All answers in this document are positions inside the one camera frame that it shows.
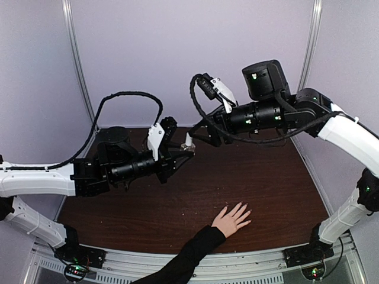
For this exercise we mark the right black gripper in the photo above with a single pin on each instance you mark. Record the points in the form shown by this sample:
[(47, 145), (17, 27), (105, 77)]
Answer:
[(218, 119)]

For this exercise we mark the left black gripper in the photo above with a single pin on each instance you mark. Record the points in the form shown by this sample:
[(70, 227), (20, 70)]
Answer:
[(167, 160)]

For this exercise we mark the glitter nail polish bottle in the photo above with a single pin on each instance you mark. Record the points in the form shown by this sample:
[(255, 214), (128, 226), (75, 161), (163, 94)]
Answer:
[(188, 146)]

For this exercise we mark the black sleeved forearm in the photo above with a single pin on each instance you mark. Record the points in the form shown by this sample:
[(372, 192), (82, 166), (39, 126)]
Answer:
[(181, 268)]

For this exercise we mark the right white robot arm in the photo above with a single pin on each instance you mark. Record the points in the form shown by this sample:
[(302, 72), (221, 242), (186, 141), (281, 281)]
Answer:
[(308, 111)]

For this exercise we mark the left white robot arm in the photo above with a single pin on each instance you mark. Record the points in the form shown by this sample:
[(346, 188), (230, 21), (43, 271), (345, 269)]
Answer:
[(115, 162)]

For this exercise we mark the person's bare hand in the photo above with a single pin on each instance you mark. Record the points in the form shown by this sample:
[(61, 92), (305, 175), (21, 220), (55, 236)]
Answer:
[(229, 222)]

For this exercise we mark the left round circuit board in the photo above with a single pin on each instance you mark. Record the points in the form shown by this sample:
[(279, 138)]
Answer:
[(75, 272)]

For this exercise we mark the round circuit board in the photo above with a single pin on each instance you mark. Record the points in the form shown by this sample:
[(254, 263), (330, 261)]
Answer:
[(75, 272), (313, 272)]

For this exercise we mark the right round circuit board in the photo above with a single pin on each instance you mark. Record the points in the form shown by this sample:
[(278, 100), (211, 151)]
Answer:
[(313, 272)]

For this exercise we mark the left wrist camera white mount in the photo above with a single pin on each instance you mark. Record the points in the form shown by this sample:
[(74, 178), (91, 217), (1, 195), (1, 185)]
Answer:
[(154, 138)]

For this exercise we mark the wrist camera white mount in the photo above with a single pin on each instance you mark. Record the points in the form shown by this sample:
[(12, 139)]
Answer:
[(154, 138), (214, 88)]

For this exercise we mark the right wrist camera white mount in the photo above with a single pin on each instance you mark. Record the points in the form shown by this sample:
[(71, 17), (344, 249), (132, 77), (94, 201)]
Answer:
[(214, 88)]

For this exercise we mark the right aluminium frame post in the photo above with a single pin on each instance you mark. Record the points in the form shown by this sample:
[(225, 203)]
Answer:
[(304, 33)]

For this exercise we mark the aluminium frame post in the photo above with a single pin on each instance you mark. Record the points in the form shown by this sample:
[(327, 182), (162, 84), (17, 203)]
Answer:
[(304, 33), (70, 26)]

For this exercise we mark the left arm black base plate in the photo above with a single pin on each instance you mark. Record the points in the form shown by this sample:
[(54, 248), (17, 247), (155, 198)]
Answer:
[(84, 256)]

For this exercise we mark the aluminium front rail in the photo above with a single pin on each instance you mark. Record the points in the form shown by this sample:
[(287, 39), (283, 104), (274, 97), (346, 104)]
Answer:
[(337, 263)]

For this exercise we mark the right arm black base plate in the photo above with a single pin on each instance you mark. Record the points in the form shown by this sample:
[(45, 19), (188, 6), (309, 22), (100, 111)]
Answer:
[(301, 255)]

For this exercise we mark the left aluminium frame post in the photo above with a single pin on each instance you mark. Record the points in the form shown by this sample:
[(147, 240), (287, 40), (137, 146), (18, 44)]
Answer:
[(70, 26)]

